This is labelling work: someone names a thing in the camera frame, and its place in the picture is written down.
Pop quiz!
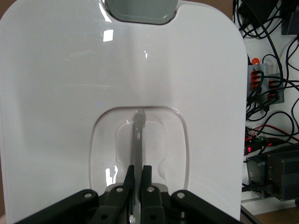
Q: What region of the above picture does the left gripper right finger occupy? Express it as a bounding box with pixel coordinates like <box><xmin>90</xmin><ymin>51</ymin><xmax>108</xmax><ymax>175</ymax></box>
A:
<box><xmin>140</xmin><ymin>165</ymin><xmax>243</xmax><ymax>224</ymax></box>

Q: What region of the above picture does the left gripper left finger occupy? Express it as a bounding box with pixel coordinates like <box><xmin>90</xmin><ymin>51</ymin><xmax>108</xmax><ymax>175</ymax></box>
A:
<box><xmin>14</xmin><ymin>165</ymin><xmax>136</xmax><ymax>224</ymax></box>

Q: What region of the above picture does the clear lid handle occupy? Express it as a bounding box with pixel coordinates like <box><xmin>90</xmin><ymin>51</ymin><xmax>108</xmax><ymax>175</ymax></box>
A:
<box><xmin>128</xmin><ymin>109</ymin><xmax>147</xmax><ymax>224</ymax></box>

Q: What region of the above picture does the white plastic box lid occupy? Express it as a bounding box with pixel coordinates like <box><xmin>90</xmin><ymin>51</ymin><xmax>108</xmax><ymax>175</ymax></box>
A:
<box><xmin>0</xmin><ymin>0</ymin><xmax>248</xmax><ymax>224</ymax></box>

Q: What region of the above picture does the grey lid latch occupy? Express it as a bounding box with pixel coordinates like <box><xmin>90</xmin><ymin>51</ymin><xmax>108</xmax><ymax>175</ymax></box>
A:
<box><xmin>104</xmin><ymin>0</ymin><xmax>178</xmax><ymax>26</ymax></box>

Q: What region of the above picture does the black power supply box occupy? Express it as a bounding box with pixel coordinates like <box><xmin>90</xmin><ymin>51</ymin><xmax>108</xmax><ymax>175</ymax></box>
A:
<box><xmin>246</xmin><ymin>149</ymin><xmax>299</xmax><ymax>202</ymax></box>

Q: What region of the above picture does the black device red light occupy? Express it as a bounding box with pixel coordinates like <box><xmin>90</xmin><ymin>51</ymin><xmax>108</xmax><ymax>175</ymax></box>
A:
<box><xmin>244</xmin><ymin>139</ymin><xmax>276</xmax><ymax>156</ymax></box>

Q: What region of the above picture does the grey orange terminal block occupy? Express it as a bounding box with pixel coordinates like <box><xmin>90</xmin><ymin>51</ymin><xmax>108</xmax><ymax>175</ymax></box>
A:
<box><xmin>247</xmin><ymin>57</ymin><xmax>285</xmax><ymax>105</ymax></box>

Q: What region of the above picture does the black cable bundle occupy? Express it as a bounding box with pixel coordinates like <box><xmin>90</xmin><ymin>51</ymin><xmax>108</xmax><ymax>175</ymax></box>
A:
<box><xmin>233</xmin><ymin>0</ymin><xmax>299</xmax><ymax>145</ymax></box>

